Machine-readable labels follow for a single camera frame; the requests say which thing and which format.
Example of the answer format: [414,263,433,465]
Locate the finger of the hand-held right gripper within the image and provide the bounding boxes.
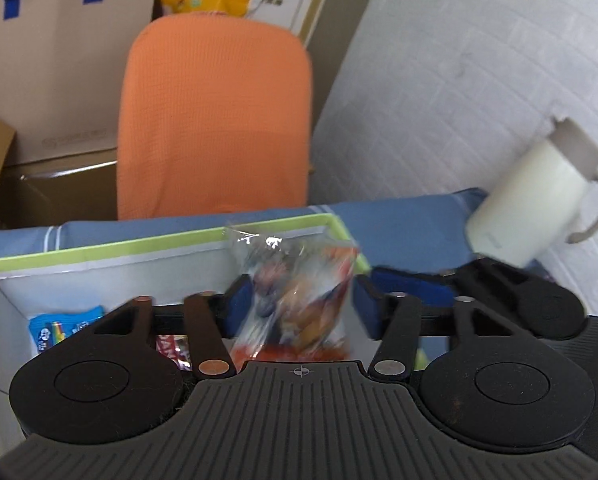
[369,258,536,311]

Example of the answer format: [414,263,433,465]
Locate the blue tablecloth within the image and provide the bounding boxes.
[0,187,587,376]

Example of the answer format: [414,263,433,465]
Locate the orange chair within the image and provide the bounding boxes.
[116,14,314,221]

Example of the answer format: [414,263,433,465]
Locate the brown cardboard box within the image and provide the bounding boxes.
[0,107,120,233]

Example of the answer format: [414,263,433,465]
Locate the red snack packet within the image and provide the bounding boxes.
[155,334,195,371]

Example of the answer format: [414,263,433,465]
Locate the brown paper bag blue handles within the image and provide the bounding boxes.
[0,0,160,166]

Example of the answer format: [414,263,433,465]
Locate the blue snack packet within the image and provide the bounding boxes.
[28,305,104,358]

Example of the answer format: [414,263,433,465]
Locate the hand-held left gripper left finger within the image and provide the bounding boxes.
[94,277,256,380]

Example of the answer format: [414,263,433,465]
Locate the yellow plastic bag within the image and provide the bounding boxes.
[156,0,254,21]

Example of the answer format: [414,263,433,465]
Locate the clear orange snack packet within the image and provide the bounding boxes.
[224,225,362,363]

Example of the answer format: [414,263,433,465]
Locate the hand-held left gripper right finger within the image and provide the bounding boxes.
[353,275,512,382]

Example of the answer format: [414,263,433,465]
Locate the green cardboard box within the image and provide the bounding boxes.
[0,212,372,458]

